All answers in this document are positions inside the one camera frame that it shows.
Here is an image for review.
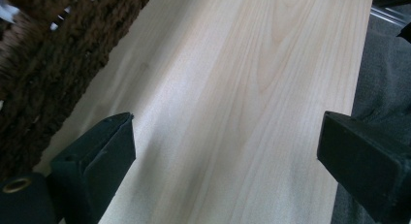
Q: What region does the brown woven basket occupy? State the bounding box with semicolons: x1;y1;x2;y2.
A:
0;0;153;181

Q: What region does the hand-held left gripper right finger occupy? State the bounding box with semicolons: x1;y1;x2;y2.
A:
316;110;411;224

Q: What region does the metal rail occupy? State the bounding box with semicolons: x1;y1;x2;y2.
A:
369;5;408;28

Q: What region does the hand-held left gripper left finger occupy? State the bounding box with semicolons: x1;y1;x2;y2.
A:
47;112;137;224

